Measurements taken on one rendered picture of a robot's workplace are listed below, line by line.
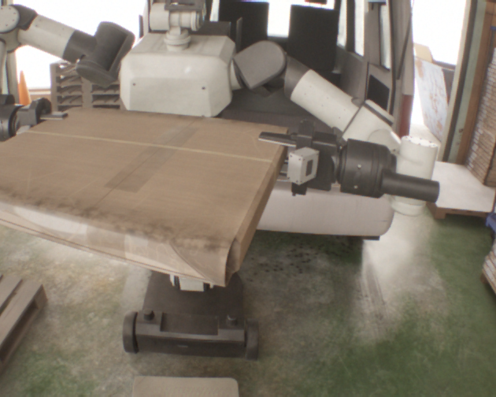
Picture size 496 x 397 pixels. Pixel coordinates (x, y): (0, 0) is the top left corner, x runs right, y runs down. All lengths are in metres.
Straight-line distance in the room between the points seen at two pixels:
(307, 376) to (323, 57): 2.88
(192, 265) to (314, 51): 3.49
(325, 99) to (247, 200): 0.48
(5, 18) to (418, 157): 0.96
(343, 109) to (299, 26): 2.90
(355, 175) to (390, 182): 0.06
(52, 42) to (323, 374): 1.63
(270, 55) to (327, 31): 2.88
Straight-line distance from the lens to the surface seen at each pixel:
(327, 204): 2.03
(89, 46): 1.02
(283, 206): 2.01
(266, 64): 0.90
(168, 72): 0.89
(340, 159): 0.62
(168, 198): 0.45
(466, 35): 4.29
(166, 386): 1.47
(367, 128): 0.85
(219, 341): 1.65
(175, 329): 1.67
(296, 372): 1.79
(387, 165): 0.61
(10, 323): 1.96
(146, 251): 0.39
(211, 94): 0.89
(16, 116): 0.88
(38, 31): 1.05
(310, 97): 0.89
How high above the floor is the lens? 1.41
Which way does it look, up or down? 28 degrees down
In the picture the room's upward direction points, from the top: 4 degrees clockwise
